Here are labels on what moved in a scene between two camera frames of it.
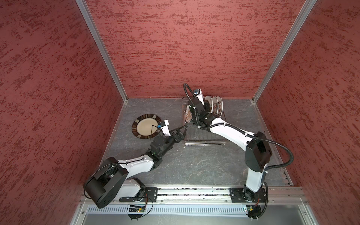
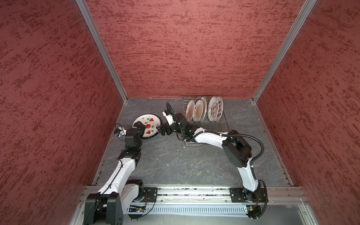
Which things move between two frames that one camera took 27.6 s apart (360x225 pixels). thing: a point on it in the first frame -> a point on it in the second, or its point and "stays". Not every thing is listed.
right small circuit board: (253, 211) stays
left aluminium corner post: (85, 9) stays
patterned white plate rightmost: (220, 106) stays
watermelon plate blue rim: (210, 101) -> (151, 122)
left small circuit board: (135, 209) stays
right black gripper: (207, 106) -> (162, 131)
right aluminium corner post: (308, 5) stays
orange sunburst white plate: (188, 114) stays
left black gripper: (181, 137) -> (140, 126)
